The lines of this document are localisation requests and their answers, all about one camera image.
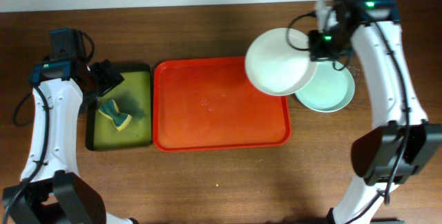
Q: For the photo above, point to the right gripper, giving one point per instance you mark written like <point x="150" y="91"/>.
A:
<point x="314" y="52"/>

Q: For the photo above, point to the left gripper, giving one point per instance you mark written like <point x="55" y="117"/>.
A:
<point x="108" y="79"/>

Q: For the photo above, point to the pale green plate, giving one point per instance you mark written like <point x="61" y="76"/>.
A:
<point x="329" y="90"/>

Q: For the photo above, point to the green and yellow sponge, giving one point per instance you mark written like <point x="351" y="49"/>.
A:
<point x="110" y="110"/>

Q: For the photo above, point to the white plate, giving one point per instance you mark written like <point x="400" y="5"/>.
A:
<point x="274" y="67"/>

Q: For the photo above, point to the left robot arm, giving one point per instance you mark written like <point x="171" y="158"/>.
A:
<point x="50" y="188"/>

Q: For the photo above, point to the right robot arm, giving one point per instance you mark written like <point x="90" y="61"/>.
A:
<point x="401" y="141"/>

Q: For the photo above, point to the black tray with green liner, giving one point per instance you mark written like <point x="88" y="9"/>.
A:
<point x="132" y="96"/>

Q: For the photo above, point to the red plastic serving tray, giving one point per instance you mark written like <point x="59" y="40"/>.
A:
<point x="209" y="104"/>

